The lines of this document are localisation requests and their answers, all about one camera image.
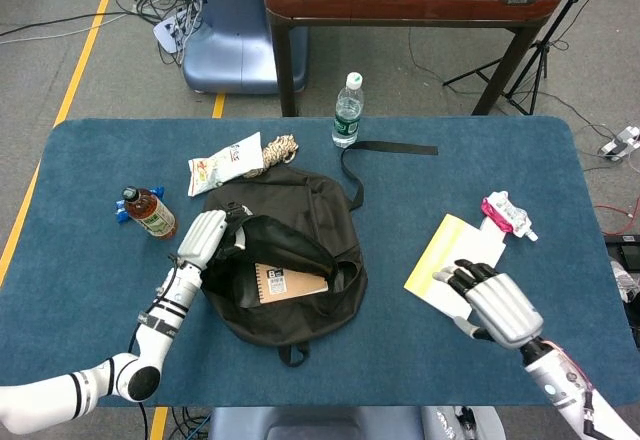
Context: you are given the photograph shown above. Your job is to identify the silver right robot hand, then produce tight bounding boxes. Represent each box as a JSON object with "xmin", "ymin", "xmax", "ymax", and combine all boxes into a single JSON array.
[{"xmin": 432, "ymin": 258, "xmax": 545, "ymax": 351}]

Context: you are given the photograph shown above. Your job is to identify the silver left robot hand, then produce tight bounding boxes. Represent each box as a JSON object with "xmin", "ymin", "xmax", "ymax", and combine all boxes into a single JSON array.
[{"xmin": 175, "ymin": 204, "xmax": 250, "ymax": 274}]

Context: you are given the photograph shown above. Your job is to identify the brown spiral notebook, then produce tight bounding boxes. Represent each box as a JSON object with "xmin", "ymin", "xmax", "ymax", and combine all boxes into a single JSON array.
[{"xmin": 253, "ymin": 261, "xmax": 330, "ymax": 306}]

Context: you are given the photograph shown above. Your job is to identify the black fabric backpack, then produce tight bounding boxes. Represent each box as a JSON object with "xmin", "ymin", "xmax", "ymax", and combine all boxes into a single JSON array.
[{"xmin": 200, "ymin": 140, "xmax": 439, "ymax": 367}]

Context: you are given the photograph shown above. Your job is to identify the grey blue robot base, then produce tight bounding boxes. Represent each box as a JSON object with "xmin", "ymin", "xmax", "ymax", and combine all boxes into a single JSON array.
[{"xmin": 207, "ymin": 406, "xmax": 506, "ymax": 440}]

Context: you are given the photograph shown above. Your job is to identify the yellow white booklet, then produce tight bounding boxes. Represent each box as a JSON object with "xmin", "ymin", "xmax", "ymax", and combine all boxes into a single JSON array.
[{"xmin": 403, "ymin": 213, "xmax": 507, "ymax": 321}]

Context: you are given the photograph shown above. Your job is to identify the white snack bag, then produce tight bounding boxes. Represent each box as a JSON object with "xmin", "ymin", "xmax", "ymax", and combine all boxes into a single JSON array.
[{"xmin": 187, "ymin": 131, "xmax": 265, "ymax": 198}]

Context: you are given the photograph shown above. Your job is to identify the amber tea bottle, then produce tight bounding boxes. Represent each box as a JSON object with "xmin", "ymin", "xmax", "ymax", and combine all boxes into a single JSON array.
[{"xmin": 122, "ymin": 185, "xmax": 179, "ymax": 241}]

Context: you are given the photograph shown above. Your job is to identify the white paper card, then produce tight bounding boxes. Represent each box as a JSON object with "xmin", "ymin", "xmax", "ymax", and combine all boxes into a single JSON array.
[{"xmin": 479, "ymin": 214, "xmax": 509, "ymax": 254}]

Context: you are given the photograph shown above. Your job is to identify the blue snack wrapper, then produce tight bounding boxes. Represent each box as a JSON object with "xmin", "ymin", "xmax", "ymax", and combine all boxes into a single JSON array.
[{"xmin": 114, "ymin": 185, "xmax": 165, "ymax": 225}]

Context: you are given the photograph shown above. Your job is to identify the pink white pouch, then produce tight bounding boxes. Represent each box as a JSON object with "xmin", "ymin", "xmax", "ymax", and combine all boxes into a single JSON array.
[{"xmin": 480, "ymin": 190, "xmax": 540, "ymax": 243}]

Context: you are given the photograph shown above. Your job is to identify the blue felt table cover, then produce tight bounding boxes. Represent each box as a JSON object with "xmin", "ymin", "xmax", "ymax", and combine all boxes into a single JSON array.
[{"xmin": 0, "ymin": 115, "xmax": 640, "ymax": 408}]

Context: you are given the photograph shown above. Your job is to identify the black box device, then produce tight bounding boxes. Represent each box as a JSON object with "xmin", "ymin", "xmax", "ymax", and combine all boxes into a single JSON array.
[{"xmin": 603, "ymin": 232, "xmax": 640, "ymax": 264}]

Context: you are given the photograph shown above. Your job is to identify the clear water bottle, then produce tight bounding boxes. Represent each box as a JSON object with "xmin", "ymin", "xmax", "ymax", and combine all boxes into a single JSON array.
[{"xmin": 331, "ymin": 71, "xmax": 365, "ymax": 149}]

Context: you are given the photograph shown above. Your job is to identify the white power strip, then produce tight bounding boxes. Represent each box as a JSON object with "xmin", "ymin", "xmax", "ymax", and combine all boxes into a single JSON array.
[{"xmin": 598, "ymin": 126, "xmax": 640, "ymax": 161}]

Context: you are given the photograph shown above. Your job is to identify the white floor socket board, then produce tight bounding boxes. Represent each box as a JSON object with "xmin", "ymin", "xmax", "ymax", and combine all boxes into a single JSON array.
[{"xmin": 152, "ymin": 14, "xmax": 201, "ymax": 54}]

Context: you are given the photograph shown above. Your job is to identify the black tripod stand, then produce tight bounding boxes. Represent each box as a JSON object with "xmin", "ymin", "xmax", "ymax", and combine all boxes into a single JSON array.
[{"xmin": 442, "ymin": 0, "xmax": 606, "ymax": 116}]

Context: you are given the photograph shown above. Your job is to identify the brown mahjong table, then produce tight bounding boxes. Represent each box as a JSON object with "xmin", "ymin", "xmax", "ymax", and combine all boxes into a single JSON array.
[{"xmin": 263, "ymin": 0, "xmax": 566, "ymax": 117}]

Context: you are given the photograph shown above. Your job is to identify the beige black rope bundle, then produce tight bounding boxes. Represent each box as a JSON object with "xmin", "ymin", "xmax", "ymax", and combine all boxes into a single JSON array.
[{"xmin": 243, "ymin": 133, "xmax": 300, "ymax": 180}]

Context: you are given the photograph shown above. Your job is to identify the red cable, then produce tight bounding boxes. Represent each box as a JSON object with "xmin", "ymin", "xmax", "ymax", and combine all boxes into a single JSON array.
[{"xmin": 594, "ymin": 203, "xmax": 640, "ymax": 236}]

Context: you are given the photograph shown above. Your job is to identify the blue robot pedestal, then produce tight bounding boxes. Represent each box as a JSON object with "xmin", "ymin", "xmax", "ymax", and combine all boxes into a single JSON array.
[{"xmin": 182, "ymin": 0, "xmax": 309, "ymax": 95}]

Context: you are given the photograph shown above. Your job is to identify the floor cable bundle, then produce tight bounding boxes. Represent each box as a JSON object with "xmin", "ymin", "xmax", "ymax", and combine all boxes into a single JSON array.
[{"xmin": 114, "ymin": 0, "xmax": 206, "ymax": 66}]

